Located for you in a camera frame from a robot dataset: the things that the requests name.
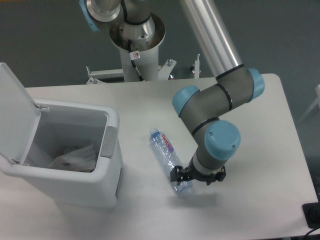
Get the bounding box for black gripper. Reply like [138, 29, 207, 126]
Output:
[169, 161, 227, 186]

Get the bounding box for clear plastic water bottle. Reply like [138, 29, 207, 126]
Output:
[149, 128, 193, 200]

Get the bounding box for white paper wrapper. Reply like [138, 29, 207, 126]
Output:
[49, 142, 98, 173]

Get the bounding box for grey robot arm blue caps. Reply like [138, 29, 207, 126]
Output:
[79, 0, 265, 185]

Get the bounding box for white trash can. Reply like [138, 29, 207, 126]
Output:
[0, 100, 123, 208]

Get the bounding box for white trash can lid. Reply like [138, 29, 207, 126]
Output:
[0, 62, 41, 164]

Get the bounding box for black device at edge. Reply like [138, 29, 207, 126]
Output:
[302, 202, 320, 229]

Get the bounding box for white furniture leg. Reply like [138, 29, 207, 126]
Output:
[300, 84, 320, 121]

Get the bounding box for white metal base frame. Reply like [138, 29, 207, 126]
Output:
[86, 53, 201, 85]

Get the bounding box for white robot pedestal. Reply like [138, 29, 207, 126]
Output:
[109, 13, 166, 82]

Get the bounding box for black cable on pedestal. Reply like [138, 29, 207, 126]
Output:
[127, 39, 146, 82]

